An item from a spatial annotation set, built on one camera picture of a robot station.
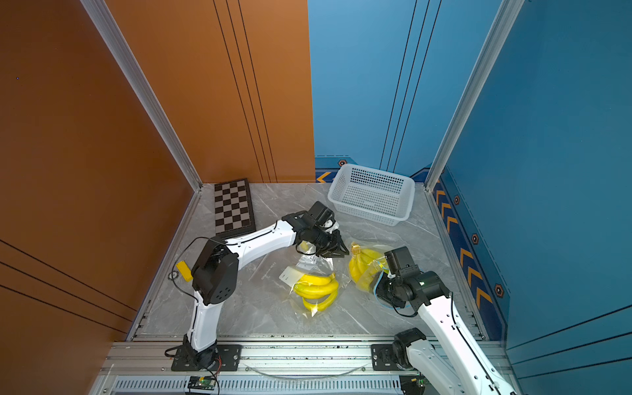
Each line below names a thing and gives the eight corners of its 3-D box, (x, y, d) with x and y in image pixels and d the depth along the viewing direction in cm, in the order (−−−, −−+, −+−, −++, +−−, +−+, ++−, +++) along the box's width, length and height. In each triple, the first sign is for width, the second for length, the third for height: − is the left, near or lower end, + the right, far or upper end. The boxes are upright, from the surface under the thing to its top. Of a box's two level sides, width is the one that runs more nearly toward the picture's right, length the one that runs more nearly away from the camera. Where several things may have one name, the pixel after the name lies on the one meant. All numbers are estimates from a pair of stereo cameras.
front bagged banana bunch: (315, 319, 82) (314, 311, 75) (294, 292, 88) (291, 282, 81) (344, 294, 87) (345, 284, 81) (322, 269, 93) (322, 259, 87)
